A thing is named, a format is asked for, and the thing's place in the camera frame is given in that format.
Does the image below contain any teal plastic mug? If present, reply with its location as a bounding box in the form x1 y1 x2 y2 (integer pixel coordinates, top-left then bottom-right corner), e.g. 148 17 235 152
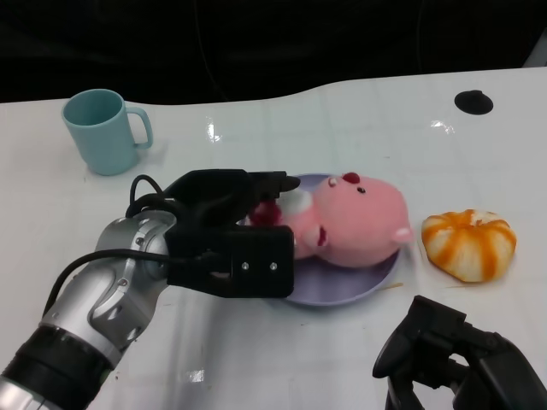
62 88 155 177

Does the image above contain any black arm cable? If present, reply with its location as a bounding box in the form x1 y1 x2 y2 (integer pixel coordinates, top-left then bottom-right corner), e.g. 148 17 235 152
42 173 215 319

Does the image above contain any lavender plastic plate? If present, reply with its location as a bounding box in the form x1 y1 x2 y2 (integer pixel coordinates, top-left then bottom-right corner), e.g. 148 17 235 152
237 173 403 308

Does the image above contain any black round cable grommet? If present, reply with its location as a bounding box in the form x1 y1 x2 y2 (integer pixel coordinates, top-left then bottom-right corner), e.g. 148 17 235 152
454 90 494 114

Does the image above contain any orange striped white bun toy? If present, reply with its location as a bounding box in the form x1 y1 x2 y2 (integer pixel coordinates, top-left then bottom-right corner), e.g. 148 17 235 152
421 208 518 284

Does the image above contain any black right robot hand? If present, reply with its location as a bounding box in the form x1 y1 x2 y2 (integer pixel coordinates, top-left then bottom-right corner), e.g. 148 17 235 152
372 294 540 410

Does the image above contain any pink plush beaver doll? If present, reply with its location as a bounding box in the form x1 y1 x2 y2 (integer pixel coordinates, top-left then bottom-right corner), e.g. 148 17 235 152
247 171 415 268

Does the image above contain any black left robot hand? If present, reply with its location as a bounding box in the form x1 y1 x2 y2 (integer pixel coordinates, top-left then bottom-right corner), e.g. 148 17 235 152
162 169 302 299

